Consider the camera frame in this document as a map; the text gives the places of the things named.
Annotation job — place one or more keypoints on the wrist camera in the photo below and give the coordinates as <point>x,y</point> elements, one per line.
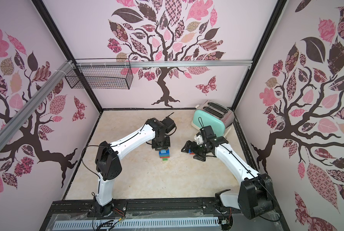
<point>170,126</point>
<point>204,135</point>

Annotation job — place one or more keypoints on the mint green toaster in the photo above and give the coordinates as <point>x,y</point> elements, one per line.
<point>210,113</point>

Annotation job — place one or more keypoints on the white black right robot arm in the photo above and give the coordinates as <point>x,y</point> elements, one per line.
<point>256,194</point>

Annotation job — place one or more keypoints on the white slotted cable duct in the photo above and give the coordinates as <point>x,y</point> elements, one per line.
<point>143,223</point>

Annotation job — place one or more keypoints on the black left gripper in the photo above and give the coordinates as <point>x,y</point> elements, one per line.
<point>167,146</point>

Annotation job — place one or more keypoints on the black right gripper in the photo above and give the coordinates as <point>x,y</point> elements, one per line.
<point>195,147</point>

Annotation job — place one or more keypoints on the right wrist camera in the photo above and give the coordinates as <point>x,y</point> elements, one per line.
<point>204,135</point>

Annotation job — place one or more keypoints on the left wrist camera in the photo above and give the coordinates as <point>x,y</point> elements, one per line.
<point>170,126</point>

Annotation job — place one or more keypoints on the aluminium rail back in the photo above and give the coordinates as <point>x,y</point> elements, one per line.
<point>166,63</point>

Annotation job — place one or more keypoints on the long blue lego brick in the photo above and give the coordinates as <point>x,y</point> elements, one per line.
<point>164,155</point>

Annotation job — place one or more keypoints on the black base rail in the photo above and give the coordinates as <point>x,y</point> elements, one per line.
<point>119,207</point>

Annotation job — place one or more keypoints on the aluminium rail left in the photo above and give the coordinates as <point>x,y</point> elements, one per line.
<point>28,108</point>

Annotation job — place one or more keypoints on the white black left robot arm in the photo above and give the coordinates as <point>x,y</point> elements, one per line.
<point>109,156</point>

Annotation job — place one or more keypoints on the black wire basket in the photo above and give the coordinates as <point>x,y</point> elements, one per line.
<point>101,73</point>

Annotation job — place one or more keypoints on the aluminium rail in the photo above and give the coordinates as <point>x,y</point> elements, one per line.
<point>28,108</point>
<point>166,63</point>

